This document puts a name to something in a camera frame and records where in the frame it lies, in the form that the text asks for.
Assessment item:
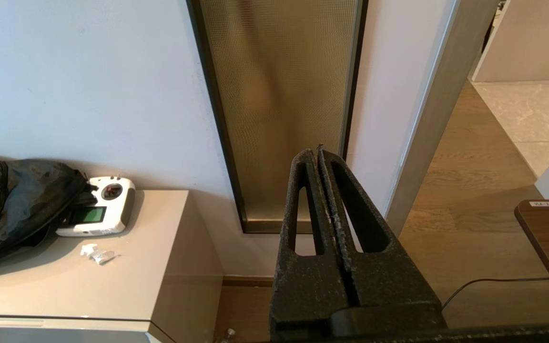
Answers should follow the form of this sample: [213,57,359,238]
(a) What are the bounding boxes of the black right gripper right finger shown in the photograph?
[318,145,447,334]

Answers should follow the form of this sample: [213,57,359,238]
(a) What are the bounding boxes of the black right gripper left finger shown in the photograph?
[270,149,352,340]

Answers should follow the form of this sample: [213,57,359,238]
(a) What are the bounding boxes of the dark brown wooden table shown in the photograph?
[515,200,549,321]

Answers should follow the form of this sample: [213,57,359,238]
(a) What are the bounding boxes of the beige cabinet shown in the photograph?
[0,189,225,343]

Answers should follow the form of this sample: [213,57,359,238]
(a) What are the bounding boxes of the white remote controller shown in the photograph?
[56,176,136,238]

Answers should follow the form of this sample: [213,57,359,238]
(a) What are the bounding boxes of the crumpled clear plastic wrapper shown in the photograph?
[80,243,116,266]

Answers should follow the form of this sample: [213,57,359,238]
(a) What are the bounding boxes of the black Camel backpack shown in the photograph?
[0,157,92,280]

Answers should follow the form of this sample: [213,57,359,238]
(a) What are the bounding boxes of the black floor cable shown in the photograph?
[441,277,549,311]

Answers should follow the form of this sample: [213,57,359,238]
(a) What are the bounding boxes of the grey door frame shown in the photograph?
[384,0,502,237]

